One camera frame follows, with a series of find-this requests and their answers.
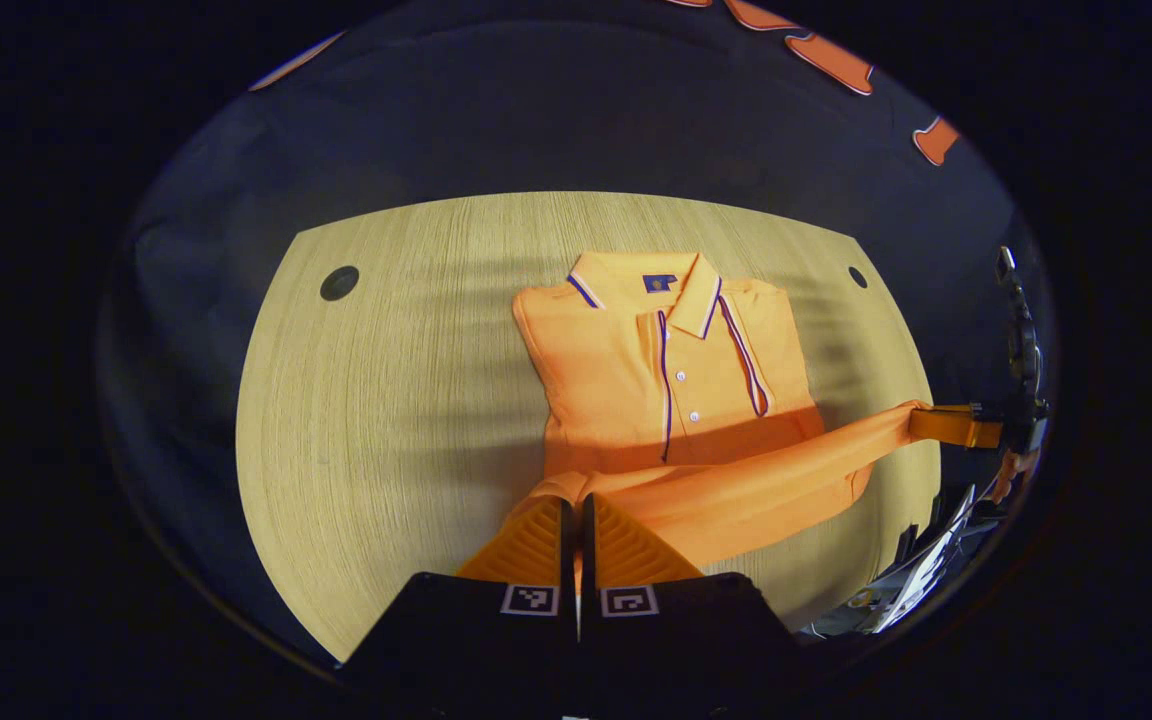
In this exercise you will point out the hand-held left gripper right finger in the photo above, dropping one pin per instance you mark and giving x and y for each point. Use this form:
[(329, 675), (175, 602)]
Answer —
[(676, 640)]

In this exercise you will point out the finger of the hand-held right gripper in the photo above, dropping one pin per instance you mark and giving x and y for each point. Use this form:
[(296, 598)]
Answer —
[(951, 425)]

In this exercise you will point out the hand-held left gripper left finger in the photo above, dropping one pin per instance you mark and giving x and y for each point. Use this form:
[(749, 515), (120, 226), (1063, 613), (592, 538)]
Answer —
[(496, 640)]

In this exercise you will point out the orange T-shirt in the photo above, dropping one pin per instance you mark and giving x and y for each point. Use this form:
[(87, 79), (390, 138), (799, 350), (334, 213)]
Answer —
[(626, 380)]

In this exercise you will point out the black backdrop cloth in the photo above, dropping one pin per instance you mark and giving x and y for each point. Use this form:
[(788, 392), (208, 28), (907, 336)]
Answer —
[(536, 120)]

